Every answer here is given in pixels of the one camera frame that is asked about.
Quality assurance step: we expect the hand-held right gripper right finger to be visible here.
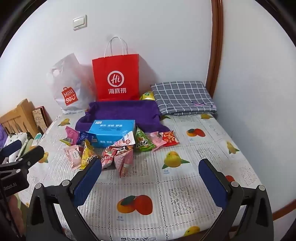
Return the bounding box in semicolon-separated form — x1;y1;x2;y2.
198;158;273;241

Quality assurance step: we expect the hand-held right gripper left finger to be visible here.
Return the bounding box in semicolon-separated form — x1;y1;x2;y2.
25;158;103;241

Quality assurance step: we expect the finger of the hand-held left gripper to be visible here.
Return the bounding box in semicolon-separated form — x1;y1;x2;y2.
0;140;28;161
0;146;45;174

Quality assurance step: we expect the yellow snack packet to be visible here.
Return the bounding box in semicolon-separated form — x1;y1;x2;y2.
80;140;97;171

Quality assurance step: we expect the light pink snack packet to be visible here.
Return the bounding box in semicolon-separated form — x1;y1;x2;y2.
148;132;167;151
63;146;84;171

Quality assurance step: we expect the red white strawberry snack packet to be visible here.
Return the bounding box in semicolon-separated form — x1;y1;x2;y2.
100;147;121;171

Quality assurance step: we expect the pink triangular snack packet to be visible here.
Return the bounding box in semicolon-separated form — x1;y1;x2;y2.
113;148;134;178

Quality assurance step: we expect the blue snack packet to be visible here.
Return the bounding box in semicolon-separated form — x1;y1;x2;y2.
76;131;97;146

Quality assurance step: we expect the magenta snack packet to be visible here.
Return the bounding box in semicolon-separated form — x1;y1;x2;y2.
60;126;80;145

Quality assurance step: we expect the blue tissue pack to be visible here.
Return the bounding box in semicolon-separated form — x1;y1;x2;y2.
88;119;137;149

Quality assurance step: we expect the white cartoon snack packet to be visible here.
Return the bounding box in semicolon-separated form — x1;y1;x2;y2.
109;131;136;151

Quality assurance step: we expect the green snack packet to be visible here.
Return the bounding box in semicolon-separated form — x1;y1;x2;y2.
135;126;155;152

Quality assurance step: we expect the purple towel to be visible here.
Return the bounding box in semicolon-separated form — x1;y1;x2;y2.
75;100;170;133

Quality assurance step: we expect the white black spotted pillow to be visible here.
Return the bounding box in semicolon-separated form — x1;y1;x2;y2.
3;133;29;164

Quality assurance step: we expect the green white tube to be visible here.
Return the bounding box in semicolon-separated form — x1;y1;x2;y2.
31;133;43;146

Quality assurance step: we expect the purple cloth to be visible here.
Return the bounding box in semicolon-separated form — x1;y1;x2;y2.
0;124;8;149

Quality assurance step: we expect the wooden headboard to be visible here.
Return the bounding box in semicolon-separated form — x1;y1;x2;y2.
0;98;41;137

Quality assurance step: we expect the brown patterned book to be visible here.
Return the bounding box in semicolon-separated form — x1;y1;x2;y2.
32;106;53;132

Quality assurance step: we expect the fruit print tablecloth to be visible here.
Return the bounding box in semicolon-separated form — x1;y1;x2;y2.
17;111;269;241

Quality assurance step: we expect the white plastic shopping bag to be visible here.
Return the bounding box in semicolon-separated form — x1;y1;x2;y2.
46;53;96;114

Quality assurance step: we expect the grey checked folded cloth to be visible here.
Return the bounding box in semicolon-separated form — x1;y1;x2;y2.
150;81;218;116

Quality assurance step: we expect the yellow green snack bag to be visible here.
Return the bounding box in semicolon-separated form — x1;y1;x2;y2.
139;91;156;102

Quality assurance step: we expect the red paper bag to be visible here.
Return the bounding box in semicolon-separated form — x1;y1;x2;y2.
92;36;140;102

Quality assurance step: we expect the white light switch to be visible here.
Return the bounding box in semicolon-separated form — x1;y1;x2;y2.
72;14;88;30

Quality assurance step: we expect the brown wooden door frame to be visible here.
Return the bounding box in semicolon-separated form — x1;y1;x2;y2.
205;0;224;95

